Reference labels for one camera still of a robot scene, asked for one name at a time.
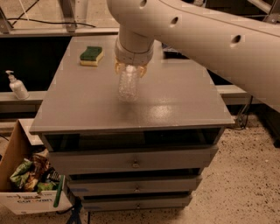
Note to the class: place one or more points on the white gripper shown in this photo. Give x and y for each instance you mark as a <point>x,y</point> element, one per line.
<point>133,58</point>

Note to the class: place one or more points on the clear plastic water bottle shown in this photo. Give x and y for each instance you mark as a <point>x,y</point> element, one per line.
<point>128,82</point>

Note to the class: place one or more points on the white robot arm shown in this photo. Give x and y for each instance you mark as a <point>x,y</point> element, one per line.
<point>242,51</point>

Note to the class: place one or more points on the white pump soap bottle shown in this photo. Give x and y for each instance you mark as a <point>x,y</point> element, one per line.
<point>17,86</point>

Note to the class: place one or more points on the green and yellow sponge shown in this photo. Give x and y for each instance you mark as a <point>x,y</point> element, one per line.
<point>91,56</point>

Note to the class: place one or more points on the grey drawer cabinet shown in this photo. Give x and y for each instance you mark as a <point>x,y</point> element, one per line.
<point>177,106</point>

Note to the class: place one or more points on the top drawer with knob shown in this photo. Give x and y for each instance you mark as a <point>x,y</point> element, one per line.
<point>132,160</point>

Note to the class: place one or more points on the drawer with knob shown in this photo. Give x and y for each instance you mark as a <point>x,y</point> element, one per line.
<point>132,160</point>
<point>119,186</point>
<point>140,201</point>

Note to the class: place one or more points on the middle drawer with knob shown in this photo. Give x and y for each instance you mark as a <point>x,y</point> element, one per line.
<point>119,186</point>

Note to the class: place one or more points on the cardboard box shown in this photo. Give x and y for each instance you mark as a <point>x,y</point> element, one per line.
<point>21,145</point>

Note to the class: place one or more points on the brown snack bag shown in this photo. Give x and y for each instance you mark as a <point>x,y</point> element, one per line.
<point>39,166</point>

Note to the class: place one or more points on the green marker pen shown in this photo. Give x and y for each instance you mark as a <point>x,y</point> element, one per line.
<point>58,193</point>

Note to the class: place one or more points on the bottom drawer with knob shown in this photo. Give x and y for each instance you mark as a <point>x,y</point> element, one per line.
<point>140,201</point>

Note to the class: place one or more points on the green snack bag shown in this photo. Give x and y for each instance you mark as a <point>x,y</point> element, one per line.
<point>20,175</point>

